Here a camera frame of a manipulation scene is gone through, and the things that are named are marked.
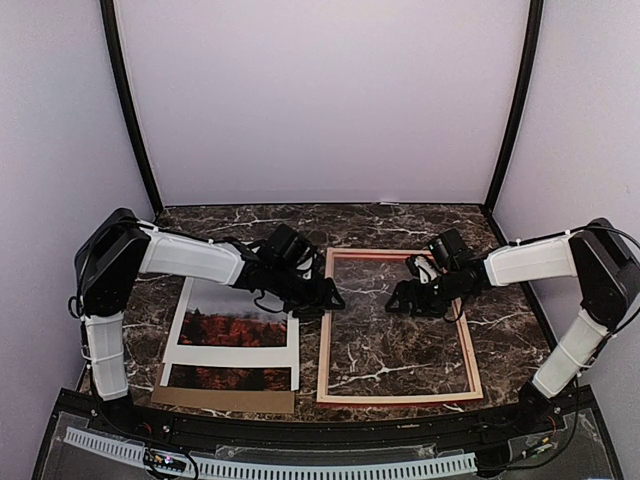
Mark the white mat board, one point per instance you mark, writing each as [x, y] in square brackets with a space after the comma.
[230, 345]

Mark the brown cardboard backing board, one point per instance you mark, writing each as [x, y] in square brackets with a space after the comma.
[249, 390]

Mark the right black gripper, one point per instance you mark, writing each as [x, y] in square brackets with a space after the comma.
[403, 289]

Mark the left black corner post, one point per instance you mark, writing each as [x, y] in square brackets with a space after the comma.
[126, 100]

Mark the clear acrylic sheet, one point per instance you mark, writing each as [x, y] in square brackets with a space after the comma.
[376, 353]

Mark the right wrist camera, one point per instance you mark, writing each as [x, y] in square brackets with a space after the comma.
[423, 268]

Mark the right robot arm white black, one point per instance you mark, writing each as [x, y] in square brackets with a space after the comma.
[596, 264]

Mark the autumn forest photo print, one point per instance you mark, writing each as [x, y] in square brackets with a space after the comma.
[230, 335]

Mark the black front rail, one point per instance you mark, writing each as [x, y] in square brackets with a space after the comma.
[480, 429]

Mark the white slotted cable duct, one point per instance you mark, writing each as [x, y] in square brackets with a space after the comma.
[279, 466]

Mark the red wooden picture frame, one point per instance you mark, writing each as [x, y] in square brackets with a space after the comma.
[323, 397]

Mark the right black corner post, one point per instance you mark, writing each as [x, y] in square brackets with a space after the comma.
[530, 43]

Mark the black corner post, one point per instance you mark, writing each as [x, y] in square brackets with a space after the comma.
[126, 100]
[530, 43]

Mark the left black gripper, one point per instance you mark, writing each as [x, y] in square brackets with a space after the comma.
[319, 299]

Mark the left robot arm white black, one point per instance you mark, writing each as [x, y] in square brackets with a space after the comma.
[286, 265]

